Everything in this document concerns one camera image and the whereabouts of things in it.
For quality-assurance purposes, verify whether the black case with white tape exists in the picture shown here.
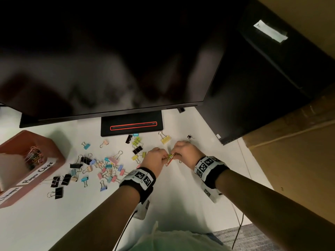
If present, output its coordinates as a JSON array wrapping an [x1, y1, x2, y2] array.
[[238, 0, 335, 100]]

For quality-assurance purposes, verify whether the sorted heap of paper clips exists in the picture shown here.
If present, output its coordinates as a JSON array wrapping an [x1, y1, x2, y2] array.
[[25, 145, 45, 165]]

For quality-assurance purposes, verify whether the person's right forearm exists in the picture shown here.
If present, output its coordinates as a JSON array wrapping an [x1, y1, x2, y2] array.
[[215, 169, 335, 251]]

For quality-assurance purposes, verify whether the spread of pastel binder clips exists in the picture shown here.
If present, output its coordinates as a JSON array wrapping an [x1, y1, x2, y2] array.
[[69, 150, 126, 192]]

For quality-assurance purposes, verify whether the black camera cable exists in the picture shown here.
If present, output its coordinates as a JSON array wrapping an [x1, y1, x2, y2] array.
[[231, 213, 244, 250], [114, 210, 138, 251]]

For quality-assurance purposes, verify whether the plain cardboard box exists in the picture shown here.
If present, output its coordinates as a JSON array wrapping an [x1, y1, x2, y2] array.
[[242, 83, 335, 225]]

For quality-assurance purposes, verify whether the black wristband with markers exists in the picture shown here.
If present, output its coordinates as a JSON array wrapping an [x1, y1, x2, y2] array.
[[194, 156, 230, 190], [119, 167, 157, 204]]

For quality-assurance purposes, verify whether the black right camera cable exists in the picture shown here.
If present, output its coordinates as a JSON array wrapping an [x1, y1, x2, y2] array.
[[231, 213, 244, 250]]

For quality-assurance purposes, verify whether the black laptop with orange stripe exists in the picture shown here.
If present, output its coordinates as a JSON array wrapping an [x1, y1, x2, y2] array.
[[100, 110, 164, 137]]

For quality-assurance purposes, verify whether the orange divided sorting box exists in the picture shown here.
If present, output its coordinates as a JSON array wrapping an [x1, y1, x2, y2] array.
[[0, 130, 66, 209]]

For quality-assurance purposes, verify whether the green shirt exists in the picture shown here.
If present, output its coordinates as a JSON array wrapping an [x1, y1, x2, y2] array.
[[128, 221, 233, 251]]

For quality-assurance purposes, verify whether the black left wristband with markers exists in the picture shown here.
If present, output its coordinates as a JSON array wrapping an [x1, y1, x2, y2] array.
[[119, 167, 157, 204]]

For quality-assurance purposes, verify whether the wide black computer monitor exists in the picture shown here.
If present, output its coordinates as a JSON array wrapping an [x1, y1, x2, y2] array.
[[0, 0, 252, 122]]

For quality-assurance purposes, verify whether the person's right hand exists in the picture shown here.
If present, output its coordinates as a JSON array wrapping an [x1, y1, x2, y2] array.
[[170, 140, 206, 170]]

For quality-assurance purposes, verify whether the person's left forearm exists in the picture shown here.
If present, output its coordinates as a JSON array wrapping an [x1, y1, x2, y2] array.
[[48, 185, 141, 251]]

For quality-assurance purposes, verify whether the black right wristband with markers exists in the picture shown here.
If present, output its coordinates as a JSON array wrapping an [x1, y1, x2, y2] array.
[[194, 156, 230, 190]]

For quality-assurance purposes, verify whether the black left camera cable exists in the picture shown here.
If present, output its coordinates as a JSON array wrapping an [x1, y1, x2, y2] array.
[[114, 210, 138, 251]]

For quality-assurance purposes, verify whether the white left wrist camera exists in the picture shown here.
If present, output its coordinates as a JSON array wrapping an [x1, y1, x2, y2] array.
[[132, 198, 151, 220]]

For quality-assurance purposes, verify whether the pile of mixed coloured clips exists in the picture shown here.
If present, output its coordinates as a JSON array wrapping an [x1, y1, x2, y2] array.
[[125, 131, 172, 162]]

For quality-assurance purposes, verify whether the person's left hand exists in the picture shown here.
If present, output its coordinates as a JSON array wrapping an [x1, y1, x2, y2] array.
[[140, 147, 170, 178]]

